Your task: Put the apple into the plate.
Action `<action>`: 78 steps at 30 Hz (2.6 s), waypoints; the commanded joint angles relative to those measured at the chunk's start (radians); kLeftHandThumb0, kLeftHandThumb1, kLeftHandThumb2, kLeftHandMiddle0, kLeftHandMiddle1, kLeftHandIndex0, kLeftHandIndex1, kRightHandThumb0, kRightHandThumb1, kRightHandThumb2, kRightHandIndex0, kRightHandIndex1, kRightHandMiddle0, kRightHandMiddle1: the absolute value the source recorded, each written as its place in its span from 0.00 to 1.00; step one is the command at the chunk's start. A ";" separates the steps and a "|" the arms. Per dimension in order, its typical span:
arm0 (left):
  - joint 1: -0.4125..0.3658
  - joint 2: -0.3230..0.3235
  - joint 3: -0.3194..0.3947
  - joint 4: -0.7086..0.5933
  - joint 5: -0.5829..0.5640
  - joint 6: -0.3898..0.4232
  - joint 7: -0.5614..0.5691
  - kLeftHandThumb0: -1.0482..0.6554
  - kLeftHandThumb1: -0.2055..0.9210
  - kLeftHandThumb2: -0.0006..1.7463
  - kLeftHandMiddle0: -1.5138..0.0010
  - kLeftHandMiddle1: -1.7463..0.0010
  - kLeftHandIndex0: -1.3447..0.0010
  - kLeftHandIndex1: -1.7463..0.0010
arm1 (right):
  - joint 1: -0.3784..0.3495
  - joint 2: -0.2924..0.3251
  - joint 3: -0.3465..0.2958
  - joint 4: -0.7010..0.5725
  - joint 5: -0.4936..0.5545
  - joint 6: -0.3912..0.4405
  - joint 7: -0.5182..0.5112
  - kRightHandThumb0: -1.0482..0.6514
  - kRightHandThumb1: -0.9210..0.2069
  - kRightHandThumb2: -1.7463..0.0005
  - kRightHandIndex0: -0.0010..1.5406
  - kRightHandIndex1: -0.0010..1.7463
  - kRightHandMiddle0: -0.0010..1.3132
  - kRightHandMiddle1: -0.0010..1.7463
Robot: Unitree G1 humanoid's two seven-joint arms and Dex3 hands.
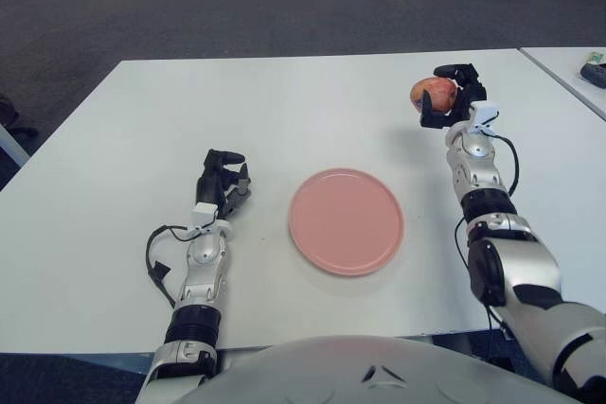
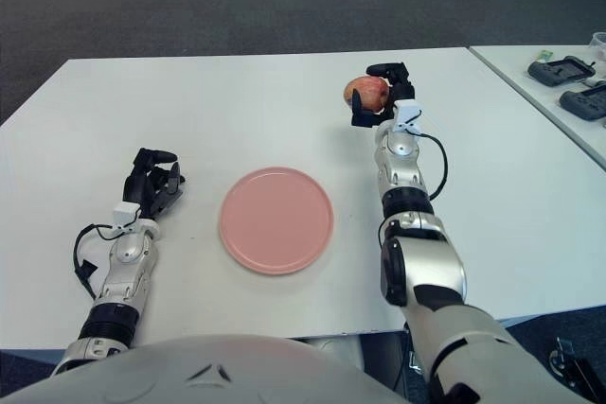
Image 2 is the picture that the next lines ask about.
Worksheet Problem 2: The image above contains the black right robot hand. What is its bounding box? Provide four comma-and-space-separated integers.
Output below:
349, 61, 417, 130

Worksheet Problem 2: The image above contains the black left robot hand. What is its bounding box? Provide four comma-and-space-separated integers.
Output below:
121, 147, 187, 221

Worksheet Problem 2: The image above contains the red yellow apple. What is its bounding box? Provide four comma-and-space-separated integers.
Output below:
343, 75, 391, 114

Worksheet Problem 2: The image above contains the pink round plate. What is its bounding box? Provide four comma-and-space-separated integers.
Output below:
218, 166, 335, 275

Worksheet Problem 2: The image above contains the grey handheld controller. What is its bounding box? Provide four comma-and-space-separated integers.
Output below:
527, 57, 596, 88
558, 84, 606, 121

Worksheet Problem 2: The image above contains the silver robot torso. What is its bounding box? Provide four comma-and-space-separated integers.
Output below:
0, 333, 413, 404

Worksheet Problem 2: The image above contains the black caster wheel stand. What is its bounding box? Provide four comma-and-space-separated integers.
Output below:
548, 336, 606, 404

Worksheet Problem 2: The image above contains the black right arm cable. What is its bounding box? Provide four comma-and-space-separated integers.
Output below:
415, 132, 449, 200

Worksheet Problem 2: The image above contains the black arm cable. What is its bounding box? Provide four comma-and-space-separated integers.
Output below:
415, 132, 449, 200
73, 222, 130, 301

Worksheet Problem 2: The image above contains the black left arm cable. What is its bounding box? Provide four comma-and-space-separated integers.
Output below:
73, 222, 130, 301

